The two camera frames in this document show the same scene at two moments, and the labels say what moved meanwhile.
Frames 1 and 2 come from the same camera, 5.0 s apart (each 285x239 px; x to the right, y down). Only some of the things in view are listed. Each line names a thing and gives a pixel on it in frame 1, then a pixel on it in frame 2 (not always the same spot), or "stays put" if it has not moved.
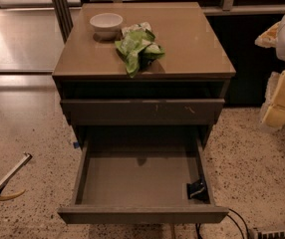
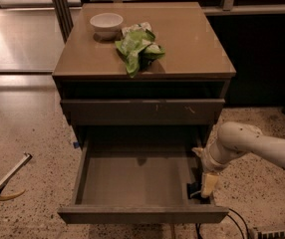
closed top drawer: (143, 112) stays put
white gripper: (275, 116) -> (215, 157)
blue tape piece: (76, 144) stays put
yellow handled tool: (10, 196) stays put
